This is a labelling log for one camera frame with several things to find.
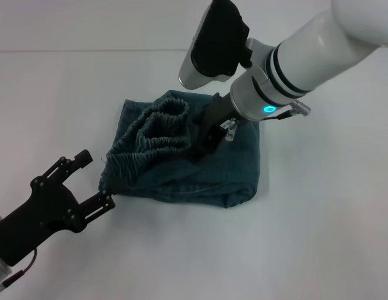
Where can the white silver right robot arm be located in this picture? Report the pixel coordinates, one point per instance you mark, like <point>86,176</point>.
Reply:
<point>306,56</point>

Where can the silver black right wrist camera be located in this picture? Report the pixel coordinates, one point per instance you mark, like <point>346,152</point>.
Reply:
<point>212,40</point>

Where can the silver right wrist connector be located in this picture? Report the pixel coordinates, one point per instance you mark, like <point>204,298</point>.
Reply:
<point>302,107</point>

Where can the blue denim shorts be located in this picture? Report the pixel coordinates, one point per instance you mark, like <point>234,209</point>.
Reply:
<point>212,178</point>

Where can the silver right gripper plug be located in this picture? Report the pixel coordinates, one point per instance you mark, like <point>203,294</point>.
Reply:
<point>231,132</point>

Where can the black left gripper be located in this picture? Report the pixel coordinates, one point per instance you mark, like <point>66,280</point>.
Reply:
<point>34,218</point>

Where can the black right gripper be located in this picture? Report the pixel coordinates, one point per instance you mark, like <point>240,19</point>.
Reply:
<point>217,118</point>

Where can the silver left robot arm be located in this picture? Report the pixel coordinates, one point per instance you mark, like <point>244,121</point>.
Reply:
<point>0,268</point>

